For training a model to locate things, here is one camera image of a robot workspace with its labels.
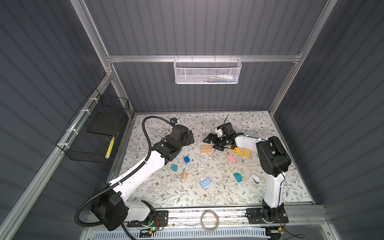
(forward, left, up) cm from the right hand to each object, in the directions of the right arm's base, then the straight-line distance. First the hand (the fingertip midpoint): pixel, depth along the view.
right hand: (209, 144), depth 98 cm
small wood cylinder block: (-21, +15, 0) cm, 26 cm away
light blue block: (-25, +3, -3) cm, 25 cm away
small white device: (-22, -25, -1) cm, 34 cm away
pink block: (-9, -14, -3) cm, 17 cm away
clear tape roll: (-43, -2, -2) cm, 43 cm away
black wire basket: (-12, +60, +27) cm, 67 cm away
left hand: (-6, +15, +19) cm, 25 cm away
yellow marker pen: (-21, +48, +25) cm, 58 cm away
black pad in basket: (-5, +55, +28) cm, 62 cm away
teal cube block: (-15, +22, -2) cm, 27 cm away
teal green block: (-21, -16, -3) cm, 27 cm away
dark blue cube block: (-10, +15, -2) cm, 18 cm away
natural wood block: (-2, +2, -2) cm, 4 cm away
